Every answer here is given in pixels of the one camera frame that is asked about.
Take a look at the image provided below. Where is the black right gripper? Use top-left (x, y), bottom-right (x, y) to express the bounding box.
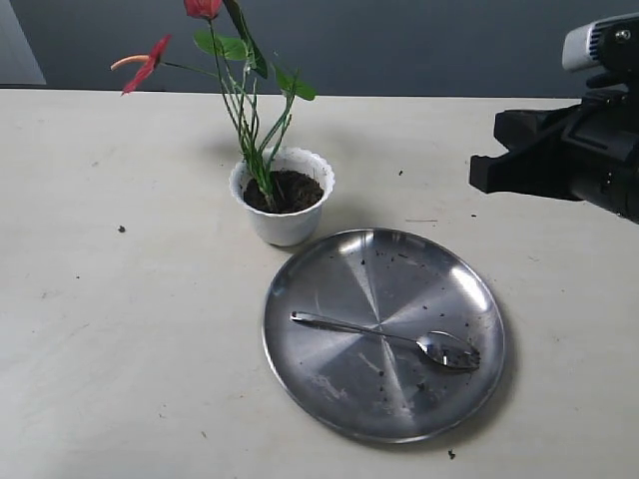
top-left (468, 14), bottom-right (638, 223)

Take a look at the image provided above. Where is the metal spoon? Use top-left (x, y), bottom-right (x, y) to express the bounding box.
top-left (290, 311), bottom-right (481, 371)

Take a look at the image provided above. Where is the red artificial anthurium plant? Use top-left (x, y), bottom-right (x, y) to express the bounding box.
top-left (110, 1), bottom-right (317, 215)

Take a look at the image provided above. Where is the white scalloped flower pot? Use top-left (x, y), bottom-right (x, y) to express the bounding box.
top-left (229, 147), bottom-right (335, 246)

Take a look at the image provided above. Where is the round stainless steel plate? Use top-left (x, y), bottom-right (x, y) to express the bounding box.
top-left (263, 229), bottom-right (508, 444)

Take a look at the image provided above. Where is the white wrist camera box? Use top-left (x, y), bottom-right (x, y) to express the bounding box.
top-left (561, 21), bottom-right (607, 72)

